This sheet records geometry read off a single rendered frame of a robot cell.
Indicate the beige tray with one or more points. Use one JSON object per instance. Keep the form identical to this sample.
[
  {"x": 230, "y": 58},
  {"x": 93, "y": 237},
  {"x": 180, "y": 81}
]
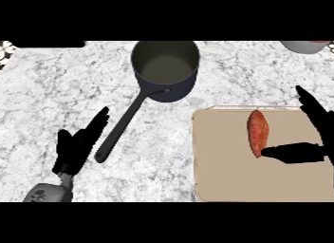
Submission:
[{"x": 249, "y": 177}]

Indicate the black flat appliance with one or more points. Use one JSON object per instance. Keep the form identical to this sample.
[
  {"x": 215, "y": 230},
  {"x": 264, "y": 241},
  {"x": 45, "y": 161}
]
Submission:
[{"x": 48, "y": 44}]

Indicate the orange sweet potato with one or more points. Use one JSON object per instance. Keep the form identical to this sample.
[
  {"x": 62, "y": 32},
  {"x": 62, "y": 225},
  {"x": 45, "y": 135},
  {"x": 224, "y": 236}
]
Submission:
[{"x": 258, "y": 133}]

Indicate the grey round container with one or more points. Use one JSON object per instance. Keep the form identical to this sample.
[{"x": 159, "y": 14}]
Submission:
[{"x": 305, "y": 46}]

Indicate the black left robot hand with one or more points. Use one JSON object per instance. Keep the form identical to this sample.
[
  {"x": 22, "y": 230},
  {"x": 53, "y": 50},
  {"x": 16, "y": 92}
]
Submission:
[{"x": 78, "y": 145}]

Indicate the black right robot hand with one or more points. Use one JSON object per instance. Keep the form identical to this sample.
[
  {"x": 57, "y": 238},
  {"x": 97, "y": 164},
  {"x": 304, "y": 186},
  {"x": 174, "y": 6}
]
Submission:
[{"x": 329, "y": 133}]

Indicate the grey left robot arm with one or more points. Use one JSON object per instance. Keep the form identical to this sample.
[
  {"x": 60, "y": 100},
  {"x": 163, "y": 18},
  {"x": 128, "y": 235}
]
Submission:
[{"x": 53, "y": 191}]

